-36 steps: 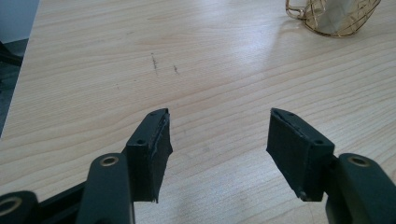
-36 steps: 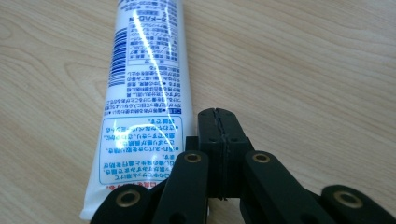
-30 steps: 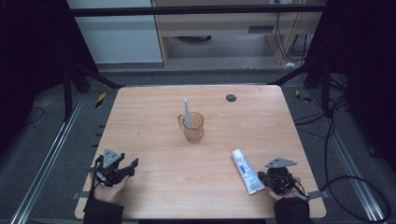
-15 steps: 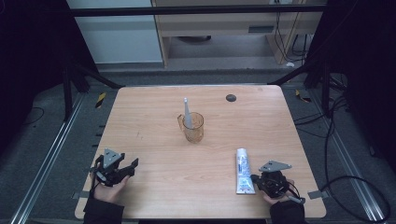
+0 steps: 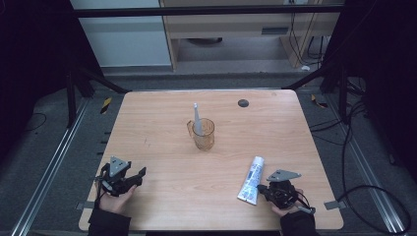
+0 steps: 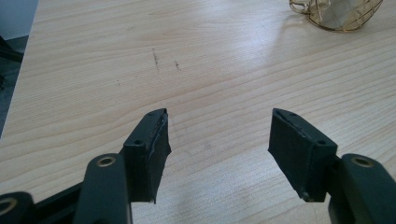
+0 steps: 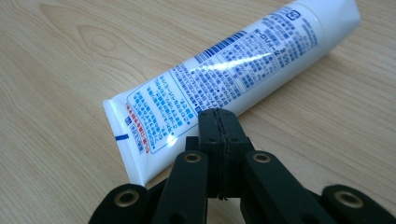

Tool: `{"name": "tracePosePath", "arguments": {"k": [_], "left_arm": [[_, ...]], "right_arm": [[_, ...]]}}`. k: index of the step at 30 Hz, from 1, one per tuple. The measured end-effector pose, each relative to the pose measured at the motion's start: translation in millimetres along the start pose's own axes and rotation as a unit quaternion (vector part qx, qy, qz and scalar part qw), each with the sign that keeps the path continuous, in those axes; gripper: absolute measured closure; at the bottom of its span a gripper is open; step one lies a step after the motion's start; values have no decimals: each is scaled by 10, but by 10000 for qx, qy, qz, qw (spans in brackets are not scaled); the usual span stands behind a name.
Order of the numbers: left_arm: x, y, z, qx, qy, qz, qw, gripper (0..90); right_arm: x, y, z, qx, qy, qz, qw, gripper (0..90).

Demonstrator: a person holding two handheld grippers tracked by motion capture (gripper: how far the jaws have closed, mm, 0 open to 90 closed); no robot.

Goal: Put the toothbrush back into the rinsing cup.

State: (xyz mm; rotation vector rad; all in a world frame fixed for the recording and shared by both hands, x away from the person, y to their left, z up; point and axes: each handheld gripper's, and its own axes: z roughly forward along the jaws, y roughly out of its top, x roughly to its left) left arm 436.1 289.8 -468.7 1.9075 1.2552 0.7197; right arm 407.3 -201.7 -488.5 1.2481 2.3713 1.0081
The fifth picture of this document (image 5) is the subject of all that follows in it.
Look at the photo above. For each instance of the white toothpaste tube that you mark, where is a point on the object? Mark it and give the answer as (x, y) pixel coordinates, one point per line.
(251, 180)

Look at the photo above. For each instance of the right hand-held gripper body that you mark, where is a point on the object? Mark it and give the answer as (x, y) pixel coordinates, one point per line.
(283, 195)

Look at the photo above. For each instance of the person's left hand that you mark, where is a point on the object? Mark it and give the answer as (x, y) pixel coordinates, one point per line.
(114, 203)

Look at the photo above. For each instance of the dark round table grommet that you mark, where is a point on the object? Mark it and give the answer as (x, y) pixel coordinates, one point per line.
(243, 103)

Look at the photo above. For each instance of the white cabinet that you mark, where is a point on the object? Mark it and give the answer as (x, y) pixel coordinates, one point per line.
(128, 42)

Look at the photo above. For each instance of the aluminium floor rail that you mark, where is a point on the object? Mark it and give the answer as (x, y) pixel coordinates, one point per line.
(49, 170)
(370, 180)

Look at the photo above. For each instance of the amber glass cup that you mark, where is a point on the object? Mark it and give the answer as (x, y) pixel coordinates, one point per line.
(204, 139)

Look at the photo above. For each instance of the white electric toothbrush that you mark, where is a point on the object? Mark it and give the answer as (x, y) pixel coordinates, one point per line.
(197, 119)

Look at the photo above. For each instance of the black frame bar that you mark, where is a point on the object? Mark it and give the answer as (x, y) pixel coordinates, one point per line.
(196, 11)

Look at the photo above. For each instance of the black metal stand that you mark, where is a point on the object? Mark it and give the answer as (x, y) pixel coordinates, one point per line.
(70, 98)
(342, 95)

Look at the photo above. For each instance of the grey tape piece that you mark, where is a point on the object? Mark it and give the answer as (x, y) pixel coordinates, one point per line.
(83, 206)
(334, 205)

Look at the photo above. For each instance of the person's right hand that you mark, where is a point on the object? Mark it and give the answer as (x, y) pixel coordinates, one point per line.
(291, 211)

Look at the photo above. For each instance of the yellow black tape strip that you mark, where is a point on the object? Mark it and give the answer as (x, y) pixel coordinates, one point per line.
(318, 101)
(106, 105)

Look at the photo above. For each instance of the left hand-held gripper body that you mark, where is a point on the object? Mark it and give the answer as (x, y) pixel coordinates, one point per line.
(114, 180)

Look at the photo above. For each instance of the wooden desk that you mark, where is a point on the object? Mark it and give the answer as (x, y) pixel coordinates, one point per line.
(229, 24)

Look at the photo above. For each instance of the small white floor object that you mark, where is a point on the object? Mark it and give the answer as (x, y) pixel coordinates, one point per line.
(305, 68)

